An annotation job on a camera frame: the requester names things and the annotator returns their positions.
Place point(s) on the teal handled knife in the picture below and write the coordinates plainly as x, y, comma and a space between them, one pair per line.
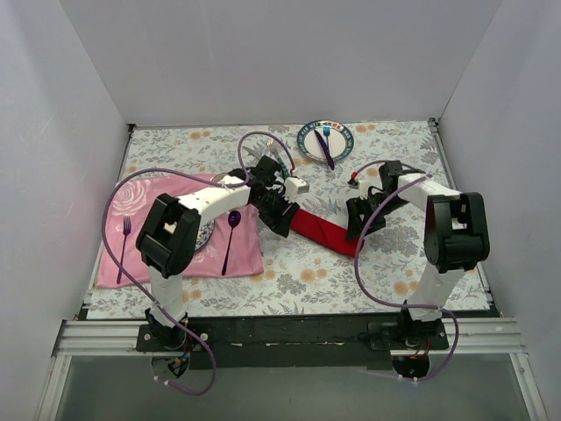
254, 153

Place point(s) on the blue fork on plate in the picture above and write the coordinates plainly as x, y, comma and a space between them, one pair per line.
326, 134

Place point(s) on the cream enamel mug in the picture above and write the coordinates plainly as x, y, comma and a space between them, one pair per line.
219, 177

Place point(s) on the blue floral plate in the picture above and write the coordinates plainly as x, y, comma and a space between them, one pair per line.
204, 234

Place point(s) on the white plate blue rim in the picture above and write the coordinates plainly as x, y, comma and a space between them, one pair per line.
341, 141

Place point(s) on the purple knife on plate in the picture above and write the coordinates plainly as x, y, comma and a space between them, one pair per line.
326, 152

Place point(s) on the purple spoon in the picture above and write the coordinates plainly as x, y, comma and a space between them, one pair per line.
234, 219

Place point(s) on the pink floral placemat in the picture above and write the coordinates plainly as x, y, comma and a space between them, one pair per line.
136, 198

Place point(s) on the red cloth napkin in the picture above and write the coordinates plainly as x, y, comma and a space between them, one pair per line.
324, 233

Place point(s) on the purple fork on placemat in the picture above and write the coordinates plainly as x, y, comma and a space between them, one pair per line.
126, 232

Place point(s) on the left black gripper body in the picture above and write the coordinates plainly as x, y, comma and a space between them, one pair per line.
278, 215

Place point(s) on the teal handled fork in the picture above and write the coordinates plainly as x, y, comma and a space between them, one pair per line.
271, 145

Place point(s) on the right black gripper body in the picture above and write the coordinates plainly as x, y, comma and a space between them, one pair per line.
358, 217

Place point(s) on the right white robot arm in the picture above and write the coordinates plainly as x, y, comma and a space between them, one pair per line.
455, 241

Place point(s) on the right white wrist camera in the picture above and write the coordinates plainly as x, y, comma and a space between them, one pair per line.
365, 188

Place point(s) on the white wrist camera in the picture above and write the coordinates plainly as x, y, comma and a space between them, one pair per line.
294, 186
365, 188

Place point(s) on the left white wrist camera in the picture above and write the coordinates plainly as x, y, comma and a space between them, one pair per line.
294, 186

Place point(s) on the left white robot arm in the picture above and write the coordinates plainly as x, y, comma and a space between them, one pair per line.
168, 236

